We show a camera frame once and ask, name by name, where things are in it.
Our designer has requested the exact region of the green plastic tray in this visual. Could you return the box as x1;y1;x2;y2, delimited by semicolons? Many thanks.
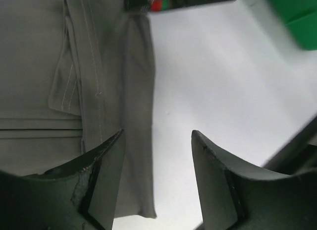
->
267;0;317;51

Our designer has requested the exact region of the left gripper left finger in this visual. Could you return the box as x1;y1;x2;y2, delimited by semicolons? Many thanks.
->
24;130;125;230

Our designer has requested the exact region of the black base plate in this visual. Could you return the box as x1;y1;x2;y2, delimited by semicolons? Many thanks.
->
264;117;317;175

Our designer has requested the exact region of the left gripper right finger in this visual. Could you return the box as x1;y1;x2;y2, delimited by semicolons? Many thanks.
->
191;130;317;230

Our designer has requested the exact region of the grey t shirt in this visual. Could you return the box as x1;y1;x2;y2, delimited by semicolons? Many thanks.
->
0;0;156;218

